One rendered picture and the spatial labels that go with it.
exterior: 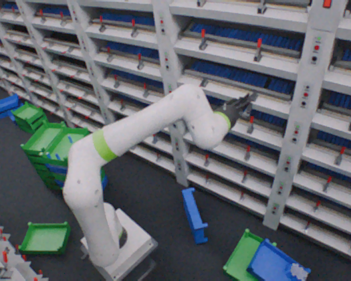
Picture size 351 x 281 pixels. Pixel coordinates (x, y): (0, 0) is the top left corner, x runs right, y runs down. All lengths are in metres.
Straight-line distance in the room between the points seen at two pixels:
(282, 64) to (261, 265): 1.10
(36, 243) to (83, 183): 1.32
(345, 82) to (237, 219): 1.15
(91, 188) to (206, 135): 0.40
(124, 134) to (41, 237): 1.39
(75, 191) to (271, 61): 0.89
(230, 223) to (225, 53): 1.12
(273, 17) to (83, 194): 0.90
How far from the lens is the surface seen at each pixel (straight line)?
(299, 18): 1.09
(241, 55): 1.23
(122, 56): 1.80
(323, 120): 1.25
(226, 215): 1.92
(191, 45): 1.34
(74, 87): 2.47
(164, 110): 0.88
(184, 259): 1.77
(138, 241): 1.44
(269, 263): 1.72
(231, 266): 1.75
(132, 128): 0.90
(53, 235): 2.11
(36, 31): 2.49
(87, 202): 0.87
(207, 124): 0.88
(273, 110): 1.27
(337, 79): 1.14
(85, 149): 0.96
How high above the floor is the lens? 1.62
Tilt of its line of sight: 42 degrees down
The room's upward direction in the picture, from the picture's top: 8 degrees counter-clockwise
